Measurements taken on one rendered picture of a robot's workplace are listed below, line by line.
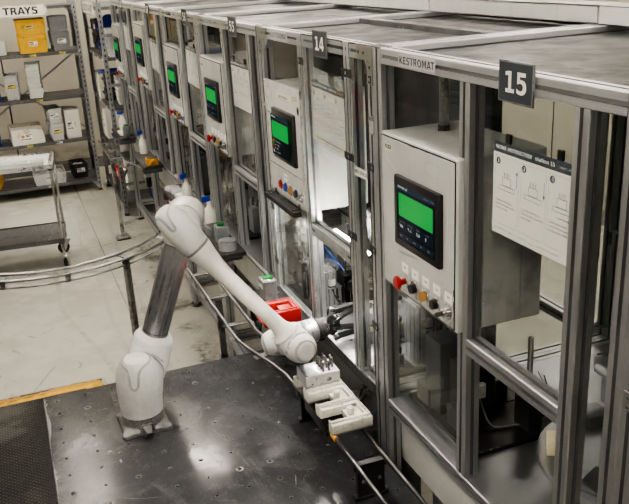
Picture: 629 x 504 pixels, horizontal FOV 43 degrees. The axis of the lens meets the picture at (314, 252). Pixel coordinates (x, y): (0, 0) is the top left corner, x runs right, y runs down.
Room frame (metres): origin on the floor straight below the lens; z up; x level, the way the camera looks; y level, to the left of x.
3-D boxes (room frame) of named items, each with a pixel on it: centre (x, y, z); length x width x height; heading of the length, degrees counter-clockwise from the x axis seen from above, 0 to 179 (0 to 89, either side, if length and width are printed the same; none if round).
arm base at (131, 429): (2.59, 0.66, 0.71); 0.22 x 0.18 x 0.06; 20
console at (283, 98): (3.14, -0.02, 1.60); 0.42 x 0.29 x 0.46; 20
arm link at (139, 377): (2.62, 0.67, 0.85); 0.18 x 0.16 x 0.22; 1
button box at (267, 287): (3.12, 0.19, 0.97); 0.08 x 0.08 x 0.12; 20
